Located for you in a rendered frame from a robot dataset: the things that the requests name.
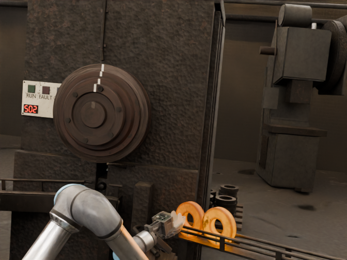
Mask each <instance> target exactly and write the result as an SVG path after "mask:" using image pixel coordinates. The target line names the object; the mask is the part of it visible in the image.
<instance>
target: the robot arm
mask: <svg viewBox="0 0 347 260"><path fill-rule="evenodd" d="M185 220H186V217H185V216H182V215H181V213H178V215H177V214H176V212H175V211H172V212H171V215H170V216H169V215H167V214H164V213H161V212H160V213H158V214H157V215H155V216H153V217H152V224H150V225H147V224H146V225H144V229H145V230H144V231H141V232H140V233H138V234H137V235H135V236H134V237H132V236H131V235H130V234H129V232H128V231H127V230H126V229H125V227H124V226H123V225H122V224H123V219H122V218H121V217H120V215H119V214H118V213H117V211H116V210H115V209H114V207H113V206H112V205H111V203H110V202H109V200H108V199H107V198H106V197H105V196H104V195H103V194H101V193H100V192H98V191H96V190H92V189H90V188H87V187H85V186H84V185H80V184H68V185H65V186H63V187H62V188H61V189H59V190H58V192H57V193H56V195H55V198H54V207H53V208H52V210H51V211H50V220H49V222H48V223H47V225H46V226H45V228H44V229H43V231H42V232H41V233H40V235H39V236H38V238H37V239H36V240H35V242H34V243H33V245H32V246H31V248H30V249H29V250H28V252H27V253H26V254H25V256H24V257H23V259H22V260H54V259H55V258H56V256H57V255H58V254H59V252H60V251H61V249H62V248H63V246H64V245H65V243H66V242H67V240H68V239H69V237H70V236H71V234H72V233H76V232H79V231H80V229H81V228H82V226H85V227H86V228H88V229H89V230H91V231H92V232H93V233H95V235H96V236H97V237H98V238H99V239H100V240H105V242H106V243H107V244H108V245H109V247H110V248H111V249H112V250H113V258H114V260H149V259H148V258H147V257H146V255H145V254H144V253H146V252H147V251H149V250H150V249H151V248H153V246H155V245H156V246H157V247H158V248H160V249H161V251H162V252H164V253H168V254H170V252H171V251H172V248H171V247H170V246H169V245H168V244H166V243H165V242H164V241H163V240H162V239H166V238H170V237H172V236H174V235H176V234H178V233H179V232H180V231H181V229H182V228H183V225H184V223H185Z"/></svg>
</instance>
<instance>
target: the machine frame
mask: <svg viewBox="0 0 347 260"><path fill-rule="evenodd" d="M101 9H103V0H28V8H27V29H26V49H25V69H24V80H27V81H34V82H45V83H57V84H62V82H63V81H64V80H65V79H66V78H67V77H68V76H69V75H70V74H71V73H73V72H74V71H76V70H77V69H79V68H82V67H84V66H88V65H91V64H108V65H111V66H115V67H119V68H122V69H124V70H126V71H128V72H129V73H131V74H132V75H133V76H135V77H136V78H137V79H138V80H139V82H140V83H141V84H142V85H143V87H144V89H145V91H146V93H147V95H148V97H149V100H150V105H151V123H150V127H149V130H148V133H147V135H146V137H145V139H144V140H143V142H142V143H141V145H140V146H139V147H138V148H137V149H136V150H135V151H133V152H132V153H131V154H129V155H127V156H125V157H124V158H122V159H119V160H117V161H113V162H109V163H115V164H126V165H135V167H126V166H122V167H126V169H122V168H118V167H114V166H110V165H106V163H96V162H90V161H86V160H84V159H81V158H79V157H78V156H76V155H74V154H73V153H72V152H71V151H69V150H68V149H67V148H66V146H65V145H64V144H63V143H62V141H61V140H60V138H59V136H58V134H57V132H56V129H55V126H54V121H53V118H47V117H36V116H27V115H22V129H21V149H20V150H17V151H15V152H14V171H13V178H18V179H39V180H79V181H85V182H84V183H81V185H84V186H85V187H87V188H90V189H92V190H96V191H98V187H97V184H98V179H99V178H100V177H101V176H103V175H105V174H107V186H106V193H101V194H103V195H104V196H109V197H114V193H115V187H114V186H109V184H117V185H123V187H119V188H118V197H120V196H121V195H123V198H122V209H121V210H120V211H119V212H118V214H119V215H120V217H121V218H122V219H123V224H122V225H123V226H124V227H125V229H126V230H127V231H128V232H129V234H130V235H131V236H132V237H134V236H135V235H136V234H135V233H132V232H131V223H132V210H133V198H134V186H135V184H137V183H138V182H139V181H145V182H152V183H153V184H154V190H153V202H152V215H151V224H152V217H153V216H155V215H157V214H158V213H160V212H162V211H165V212H167V213H170V214H171V212H172V211H176V210H177V208H178V207H179V205H180V204H182V203H184V202H188V201H193V202H196V203H197V204H199V205H200V206H201V208H202V209H203V211H204V213H206V204H207V194H208V183H209V173H210V162H211V152H212V141H213V131H214V120H215V110H216V99H217V89H218V78H219V68H220V57H221V51H222V41H223V30H224V26H225V19H226V16H225V9H224V1H223V0H107V2H106V9H107V10H109V12H106V17H105V32H104V44H107V47H103V53H104V59H105V60H104V61H101V55H100V46H98V44H100V41H101V26H102V12H101ZM107 168H109V170H108V171H107V170H106V169H107ZM86 181H92V184H90V183H86ZM49 220H50V213H40V212H13V211H12V212H11V233H10V253H9V260H22V259H23V257H24V256H25V254H26V253H27V252H28V250H29V249H30V248H31V246H32V245H33V243H34V242H35V240H36V239H37V238H38V236H39V235H40V233H41V232H42V231H43V229H44V228H45V226H46V225H47V223H48V222H49ZM98 240H99V239H98V237H97V236H96V235H95V233H93V232H92V231H91V230H89V229H88V228H86V227H85V226H82V228H81V229H80V231H79V232H76V233H72V234H71V236H70V237H69V239H68V240H67V242H66V243H65V245H64V246H63V248H62V249H61V251H60V252H59V254H58V255H57V256H56V258H55V259H54V260H97V253H98Z"/></svg>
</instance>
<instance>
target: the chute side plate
mask: <svg viewBox="0 0 347 260"><path fill-rule="evenodd" d="M54 198H55V196H41V195H24V194H0V201H1V202H0V211H13V212H40V213H49V212H50V211H51V210H52V208H53V207H54ZM109 202H110V203H111V205H112V206H113V207H114V209H116V201H109Z"/></svg>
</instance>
